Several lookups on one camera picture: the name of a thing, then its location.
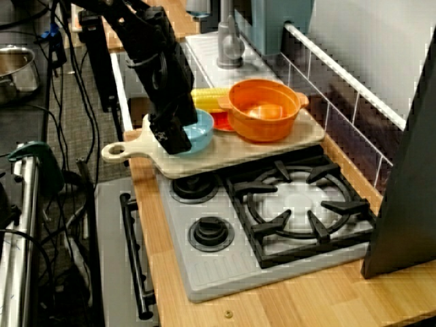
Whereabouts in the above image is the black upright post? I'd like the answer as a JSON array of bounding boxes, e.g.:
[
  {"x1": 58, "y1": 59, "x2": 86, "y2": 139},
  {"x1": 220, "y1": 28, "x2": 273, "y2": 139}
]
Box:
[{"x1": 78, "y1": 10, "x2": 120, "y2": 113}]

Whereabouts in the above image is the white toy sink unit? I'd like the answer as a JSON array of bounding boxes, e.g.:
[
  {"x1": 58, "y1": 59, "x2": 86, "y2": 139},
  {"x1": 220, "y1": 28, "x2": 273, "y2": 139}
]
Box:
[{"x1": 110, "y1": 20, "x2": 287, "y2": 137}]

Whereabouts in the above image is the orange plastic pot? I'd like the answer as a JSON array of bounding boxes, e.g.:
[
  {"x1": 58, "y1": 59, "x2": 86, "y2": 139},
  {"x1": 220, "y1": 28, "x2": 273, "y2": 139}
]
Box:
[{"x1": 217, "y1": 78, "x2": 310, "y2": 143}]

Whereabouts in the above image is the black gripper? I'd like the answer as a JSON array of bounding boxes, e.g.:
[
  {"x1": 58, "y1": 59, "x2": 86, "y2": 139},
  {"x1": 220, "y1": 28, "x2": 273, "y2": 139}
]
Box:
[{"x1": 131, "y1": 44, "x2": 200, "y2": 155}]

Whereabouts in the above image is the teal box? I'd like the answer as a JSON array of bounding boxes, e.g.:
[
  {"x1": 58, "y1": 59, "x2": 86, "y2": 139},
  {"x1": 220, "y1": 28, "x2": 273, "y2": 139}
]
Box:
[{"x1": 250, "y1": 0, "x2": 316, "y2": 57}]

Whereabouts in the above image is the wooden countertop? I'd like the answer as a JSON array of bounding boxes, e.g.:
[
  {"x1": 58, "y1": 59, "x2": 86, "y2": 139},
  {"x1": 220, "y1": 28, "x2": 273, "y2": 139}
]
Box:
[{"x1": 124, "y1": 129, "x2": 436, "y2": 327}]

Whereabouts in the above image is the red plate with white rim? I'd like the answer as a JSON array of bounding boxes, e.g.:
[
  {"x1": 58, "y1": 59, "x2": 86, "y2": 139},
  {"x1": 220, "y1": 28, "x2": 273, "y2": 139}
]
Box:
[{"x1": 211, "y1": 110, "x2": 236, "y2": 132}]

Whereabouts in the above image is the black oven door handle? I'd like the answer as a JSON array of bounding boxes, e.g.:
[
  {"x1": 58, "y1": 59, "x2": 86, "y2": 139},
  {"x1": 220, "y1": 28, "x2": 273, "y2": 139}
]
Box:
[{"x1": 119, "y1": 192, "x2": 154, "y2": 321}]

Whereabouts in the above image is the green clamp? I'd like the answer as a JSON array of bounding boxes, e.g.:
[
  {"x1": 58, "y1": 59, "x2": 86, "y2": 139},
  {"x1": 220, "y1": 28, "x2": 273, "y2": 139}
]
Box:
[{"x1": 8, "y1": 141, "x2": 65, "y2": 198}]

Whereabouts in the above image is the aluminium frame rail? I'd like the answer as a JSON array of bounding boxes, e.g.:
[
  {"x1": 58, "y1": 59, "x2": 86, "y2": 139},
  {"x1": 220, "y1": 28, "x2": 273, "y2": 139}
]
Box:
[{"x1": 0, "y1": 146, "x2": 42, "y2": 327}]

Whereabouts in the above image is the white oven door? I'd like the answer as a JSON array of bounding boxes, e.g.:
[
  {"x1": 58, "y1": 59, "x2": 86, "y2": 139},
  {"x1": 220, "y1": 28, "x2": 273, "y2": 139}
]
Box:
[{"x1": 97, "y1": 176, "x2": 161, "y2": 327}]

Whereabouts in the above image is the black cable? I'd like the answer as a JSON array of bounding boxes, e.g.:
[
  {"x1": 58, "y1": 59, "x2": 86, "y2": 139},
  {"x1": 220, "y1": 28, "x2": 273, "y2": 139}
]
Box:
[
  {"x1": 0, "y1": 228, "x2": 57, "y2": 307},
  {"x1": 50, "y1": 0, "x2": 103, "y2": 164}
]

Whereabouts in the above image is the dark tile backsplash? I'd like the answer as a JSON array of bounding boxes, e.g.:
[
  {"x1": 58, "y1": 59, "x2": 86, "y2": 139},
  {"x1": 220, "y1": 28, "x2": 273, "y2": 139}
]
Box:
[{"x1": 282, "y1": 50, "x2": 406, "y2": 202}]

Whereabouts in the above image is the black angled side panel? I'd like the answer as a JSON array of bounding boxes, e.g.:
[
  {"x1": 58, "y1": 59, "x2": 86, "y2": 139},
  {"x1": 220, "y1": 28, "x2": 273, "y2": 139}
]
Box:
[{"x1": 360, "y1": 33, "x2": 436, "y2": 280}]

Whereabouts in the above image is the steel pot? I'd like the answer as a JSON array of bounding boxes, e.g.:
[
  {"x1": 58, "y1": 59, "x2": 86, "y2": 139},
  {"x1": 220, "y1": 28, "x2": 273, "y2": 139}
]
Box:
[{"x1": 0, "y1": 46, "x2": 40, "y2": 106}]

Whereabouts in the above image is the yellow toy corn cob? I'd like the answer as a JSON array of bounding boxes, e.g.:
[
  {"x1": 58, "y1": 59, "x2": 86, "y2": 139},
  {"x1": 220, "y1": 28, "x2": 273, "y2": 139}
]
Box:
[{"x1": 190, "y1": 87, "x2": 232, "y2": 113}]

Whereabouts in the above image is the black stove knob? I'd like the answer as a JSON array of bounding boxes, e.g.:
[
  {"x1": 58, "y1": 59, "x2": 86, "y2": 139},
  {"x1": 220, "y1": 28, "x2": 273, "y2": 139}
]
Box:
[
  {"x1": 189, "y1": 216, "x2": 235, "y2": 253},
  {"x1": 172, "y1": 173, "x2": 219, "y2": 205}
]

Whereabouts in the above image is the grey toy stovetop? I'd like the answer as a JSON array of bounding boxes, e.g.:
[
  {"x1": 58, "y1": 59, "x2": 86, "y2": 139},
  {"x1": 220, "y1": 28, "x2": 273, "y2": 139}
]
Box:
[{"x1": 156, "y1": 146, "x2": 377, "y2": 304}]

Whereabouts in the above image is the blue connector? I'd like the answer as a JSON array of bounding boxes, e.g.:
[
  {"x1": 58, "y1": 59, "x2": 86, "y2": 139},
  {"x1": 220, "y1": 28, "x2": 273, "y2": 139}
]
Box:
[{"x1": 40, "y1": 20, "x2": 61, "y2": 39}]

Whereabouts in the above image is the black burner grate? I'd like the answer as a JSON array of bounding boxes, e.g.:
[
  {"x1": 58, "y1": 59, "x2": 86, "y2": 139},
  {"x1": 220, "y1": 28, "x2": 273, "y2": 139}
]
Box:
[{"x1": 223, "y1": 155, "x2": 377, "y2": 270}]

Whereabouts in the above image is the wooden cutting board with handle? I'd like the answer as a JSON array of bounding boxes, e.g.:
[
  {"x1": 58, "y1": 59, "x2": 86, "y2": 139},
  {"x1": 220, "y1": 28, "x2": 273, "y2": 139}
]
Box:
[{"x1": 101, "y1": 108, "x2": 326, "y2": 180}]

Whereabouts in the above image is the light blue bowl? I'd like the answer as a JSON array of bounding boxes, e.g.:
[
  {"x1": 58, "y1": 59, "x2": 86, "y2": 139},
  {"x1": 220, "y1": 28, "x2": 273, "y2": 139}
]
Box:
[{"x1": 180, "y1": 108, "x2": 215, "y2": 156}]

